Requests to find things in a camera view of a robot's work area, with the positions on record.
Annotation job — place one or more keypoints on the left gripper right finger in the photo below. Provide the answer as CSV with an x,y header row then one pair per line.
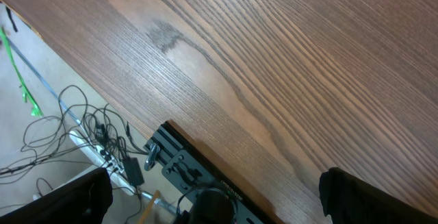
x,y
347,199

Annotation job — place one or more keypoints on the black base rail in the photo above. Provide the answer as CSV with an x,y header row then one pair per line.
x,y
191,172

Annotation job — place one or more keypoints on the green tape strip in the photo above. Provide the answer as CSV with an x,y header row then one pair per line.
x,y
26,96

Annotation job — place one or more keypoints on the white power strip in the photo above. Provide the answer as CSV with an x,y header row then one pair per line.
x,y
97,157

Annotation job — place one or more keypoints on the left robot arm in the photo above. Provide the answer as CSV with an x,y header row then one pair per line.
x,y
345,198

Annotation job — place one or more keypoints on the black power adapter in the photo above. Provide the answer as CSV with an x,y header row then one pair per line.
x,y
133,171

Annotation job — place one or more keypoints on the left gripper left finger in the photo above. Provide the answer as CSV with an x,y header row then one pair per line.
x,y
83,200

